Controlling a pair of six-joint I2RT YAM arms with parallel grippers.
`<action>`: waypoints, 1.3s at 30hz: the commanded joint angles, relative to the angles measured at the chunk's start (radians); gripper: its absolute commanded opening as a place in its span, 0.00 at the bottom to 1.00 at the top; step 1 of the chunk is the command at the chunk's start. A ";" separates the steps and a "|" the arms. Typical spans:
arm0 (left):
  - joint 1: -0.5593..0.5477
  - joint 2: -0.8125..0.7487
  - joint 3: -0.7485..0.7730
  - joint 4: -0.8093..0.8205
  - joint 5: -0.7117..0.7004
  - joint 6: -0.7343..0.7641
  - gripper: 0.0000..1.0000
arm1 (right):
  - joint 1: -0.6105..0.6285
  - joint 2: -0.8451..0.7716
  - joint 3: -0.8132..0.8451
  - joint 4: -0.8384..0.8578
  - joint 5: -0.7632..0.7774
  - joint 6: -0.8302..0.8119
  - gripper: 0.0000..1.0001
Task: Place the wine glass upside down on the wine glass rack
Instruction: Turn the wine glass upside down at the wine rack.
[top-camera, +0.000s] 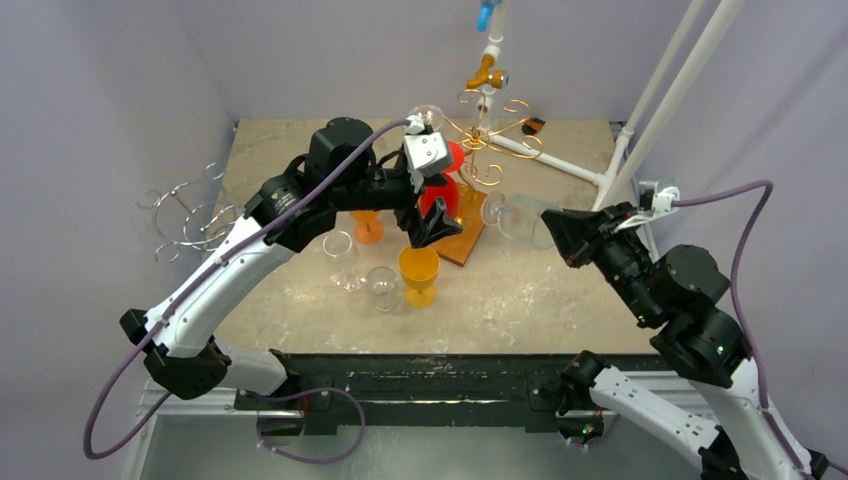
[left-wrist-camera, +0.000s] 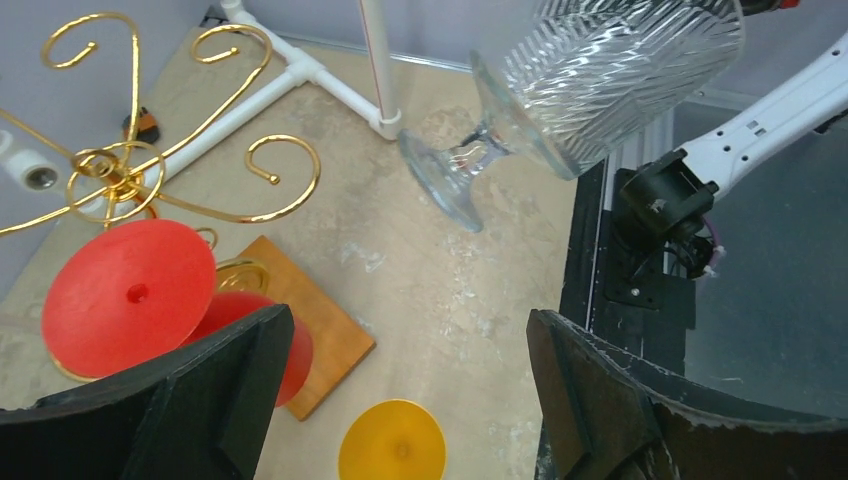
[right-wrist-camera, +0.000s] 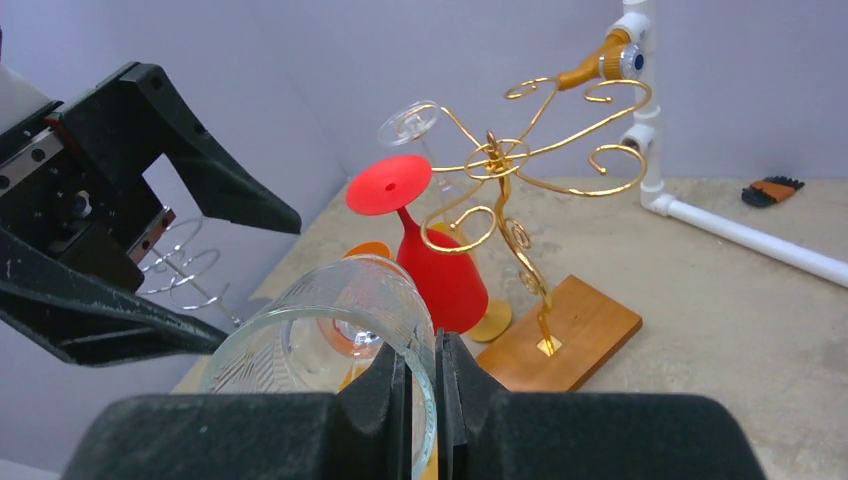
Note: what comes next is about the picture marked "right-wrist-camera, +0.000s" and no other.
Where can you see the small black orange object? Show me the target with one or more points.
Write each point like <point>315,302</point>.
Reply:
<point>770,191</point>

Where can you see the clear short glass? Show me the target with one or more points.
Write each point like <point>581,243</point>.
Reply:
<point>281,349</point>

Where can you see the clear tall flute glass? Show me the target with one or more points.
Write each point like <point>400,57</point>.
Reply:
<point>409,126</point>

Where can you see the gold rack with wooden base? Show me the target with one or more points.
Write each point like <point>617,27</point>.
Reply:
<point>574,329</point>

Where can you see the white pvc pipe frame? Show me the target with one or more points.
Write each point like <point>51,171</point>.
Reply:
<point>743,89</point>

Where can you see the orange plastic goblet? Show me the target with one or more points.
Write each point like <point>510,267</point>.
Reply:
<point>364,252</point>

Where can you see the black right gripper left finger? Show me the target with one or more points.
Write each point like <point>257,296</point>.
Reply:
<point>361,432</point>

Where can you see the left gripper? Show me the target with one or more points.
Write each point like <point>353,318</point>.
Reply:
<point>96,215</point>

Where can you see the chrome wine glass rack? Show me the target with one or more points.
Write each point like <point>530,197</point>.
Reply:
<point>176,270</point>

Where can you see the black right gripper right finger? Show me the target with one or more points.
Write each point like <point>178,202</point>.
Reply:
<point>488,432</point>

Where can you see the brass faucet with blue handle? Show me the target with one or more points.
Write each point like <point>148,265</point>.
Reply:
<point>619,57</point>

